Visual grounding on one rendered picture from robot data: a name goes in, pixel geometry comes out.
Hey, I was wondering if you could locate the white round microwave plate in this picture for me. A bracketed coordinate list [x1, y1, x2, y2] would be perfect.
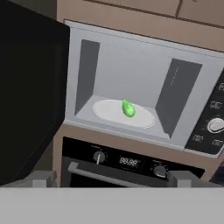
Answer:
[92, 99, 157, 130]

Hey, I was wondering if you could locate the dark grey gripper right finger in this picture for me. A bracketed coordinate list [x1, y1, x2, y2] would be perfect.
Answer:
[165, 171, 216, 189]

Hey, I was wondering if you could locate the black microwave door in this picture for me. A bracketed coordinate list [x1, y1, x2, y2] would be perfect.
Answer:
[0, 0, 71, 186]

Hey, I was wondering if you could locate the green vegetable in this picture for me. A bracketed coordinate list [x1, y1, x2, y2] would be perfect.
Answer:
[121, 98, 137, 119]

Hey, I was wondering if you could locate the black built-in oven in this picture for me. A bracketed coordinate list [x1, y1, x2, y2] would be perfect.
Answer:
[61, 136, 207, 189]

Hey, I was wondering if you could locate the tan wooden cupboard door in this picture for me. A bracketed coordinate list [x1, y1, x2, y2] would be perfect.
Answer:
[84, 0, 182, 18]
[175, 0, 224, 28]

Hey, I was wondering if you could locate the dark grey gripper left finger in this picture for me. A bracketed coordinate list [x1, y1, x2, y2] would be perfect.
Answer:
[6, 171, 58, 189]

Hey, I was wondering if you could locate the grey microwave oven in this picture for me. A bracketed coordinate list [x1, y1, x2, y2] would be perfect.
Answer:
[64, 18, 224, 159]

